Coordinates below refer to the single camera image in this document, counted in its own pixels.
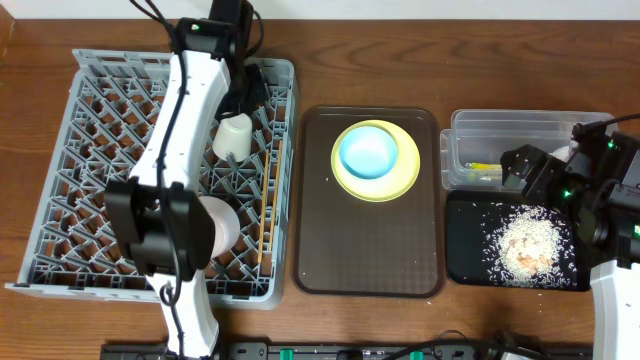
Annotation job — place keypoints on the clear plastic bin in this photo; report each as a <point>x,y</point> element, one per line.
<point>483,135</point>

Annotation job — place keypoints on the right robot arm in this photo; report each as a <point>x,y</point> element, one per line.
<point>597,188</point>

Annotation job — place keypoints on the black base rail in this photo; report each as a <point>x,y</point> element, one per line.
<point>263,351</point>

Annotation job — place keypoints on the black plastic waste tray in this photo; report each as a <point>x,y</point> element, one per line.
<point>465,240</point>

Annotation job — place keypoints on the light blue saucer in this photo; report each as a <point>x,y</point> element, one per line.
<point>368,152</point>

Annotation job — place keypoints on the white bowl with food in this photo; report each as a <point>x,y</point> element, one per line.
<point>226,223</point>

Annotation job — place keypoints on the brown plastic serving tray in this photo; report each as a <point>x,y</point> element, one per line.
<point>348,246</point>

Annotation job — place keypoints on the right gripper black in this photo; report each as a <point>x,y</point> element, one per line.
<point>547,169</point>

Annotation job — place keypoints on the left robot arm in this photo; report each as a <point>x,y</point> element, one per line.
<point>160,222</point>

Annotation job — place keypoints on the wooden chopstick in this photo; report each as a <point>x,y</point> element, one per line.
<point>276,192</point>
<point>264,197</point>

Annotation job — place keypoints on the grey plastic dish rack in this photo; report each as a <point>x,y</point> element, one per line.
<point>110,114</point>

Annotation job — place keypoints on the white upturned cup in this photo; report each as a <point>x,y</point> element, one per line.
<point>234,137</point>

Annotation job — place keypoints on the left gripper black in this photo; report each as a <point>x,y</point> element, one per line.
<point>255,88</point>

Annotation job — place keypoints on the green snack wrapper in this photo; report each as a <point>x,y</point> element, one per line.
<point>483,167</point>

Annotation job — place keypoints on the yellow-green plate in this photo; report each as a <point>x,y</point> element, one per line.
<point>390,186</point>

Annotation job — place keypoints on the white tissue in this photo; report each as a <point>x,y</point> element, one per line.
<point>564,153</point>

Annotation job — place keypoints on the spilled rice food waste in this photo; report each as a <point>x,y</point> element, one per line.
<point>530,247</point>

